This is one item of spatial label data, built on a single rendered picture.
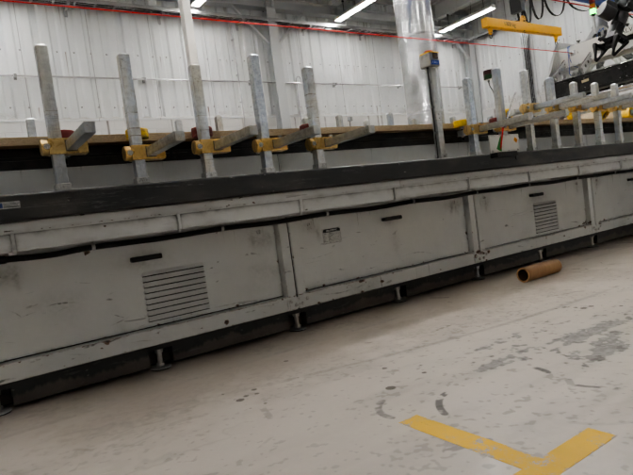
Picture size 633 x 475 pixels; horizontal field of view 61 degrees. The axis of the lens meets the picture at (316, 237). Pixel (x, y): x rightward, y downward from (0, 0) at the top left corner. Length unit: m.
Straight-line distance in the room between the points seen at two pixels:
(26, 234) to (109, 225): 0.25
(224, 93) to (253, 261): 8.12
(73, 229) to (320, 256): 1.14
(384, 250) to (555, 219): 1.52
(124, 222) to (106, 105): 7.65
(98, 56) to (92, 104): 0.80
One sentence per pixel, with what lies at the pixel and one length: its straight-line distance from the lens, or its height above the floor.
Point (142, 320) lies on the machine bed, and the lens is 2.18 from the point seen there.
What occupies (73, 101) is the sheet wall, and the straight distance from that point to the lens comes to 9.43.
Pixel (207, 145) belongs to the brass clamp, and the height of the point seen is 0.82.
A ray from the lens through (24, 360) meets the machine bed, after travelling 2.09.
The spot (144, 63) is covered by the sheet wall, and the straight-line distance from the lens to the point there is 9.90.
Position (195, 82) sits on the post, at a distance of 2.07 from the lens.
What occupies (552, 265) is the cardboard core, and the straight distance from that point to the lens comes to 3.22.
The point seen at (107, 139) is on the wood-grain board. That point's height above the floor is 0.88.
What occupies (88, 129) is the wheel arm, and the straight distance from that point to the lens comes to 1.61.
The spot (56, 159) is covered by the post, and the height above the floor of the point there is 0.80.
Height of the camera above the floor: 0.54
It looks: 3 degrees down
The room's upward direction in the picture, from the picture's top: 8 degrees counter-clockwise
